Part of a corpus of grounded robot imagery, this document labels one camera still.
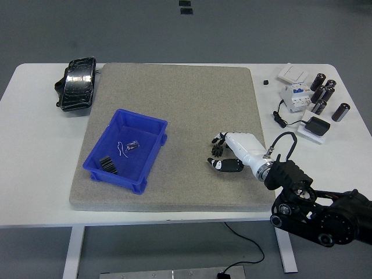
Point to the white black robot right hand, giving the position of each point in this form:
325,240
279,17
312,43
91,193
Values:
244,146

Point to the small black gear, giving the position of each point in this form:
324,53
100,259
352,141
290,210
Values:
217,151

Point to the blue plastic box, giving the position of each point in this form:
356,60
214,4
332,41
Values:
136,162

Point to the large black gear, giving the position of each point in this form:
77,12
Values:
108,165

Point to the white flat plate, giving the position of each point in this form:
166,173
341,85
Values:
302,131

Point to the small black cube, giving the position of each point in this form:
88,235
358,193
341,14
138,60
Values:
266,82

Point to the white circuit breaker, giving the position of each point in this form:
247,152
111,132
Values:
296,97

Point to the black power adapter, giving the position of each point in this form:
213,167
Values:
317,125

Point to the grey-brown felt mat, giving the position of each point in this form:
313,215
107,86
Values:
180,101

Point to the dark cylindrical capacitor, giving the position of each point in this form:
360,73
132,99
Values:
331,82
318,82
317,94
340,112
319,106
328,93

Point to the small clear screw bag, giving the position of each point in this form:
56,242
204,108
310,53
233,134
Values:
133,145

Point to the white table leg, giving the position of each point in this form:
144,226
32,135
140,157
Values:
286,253
72,253

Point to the black floor plug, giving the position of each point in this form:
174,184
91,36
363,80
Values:
223,275

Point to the black floor cover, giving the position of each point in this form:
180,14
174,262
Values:
184,3
186,11

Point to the black tape-wrapped pack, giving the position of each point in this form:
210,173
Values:
77,84

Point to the white wall switch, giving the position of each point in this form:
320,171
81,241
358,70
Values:
292,72

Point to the grey metal base plate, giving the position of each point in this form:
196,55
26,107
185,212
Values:
162,274

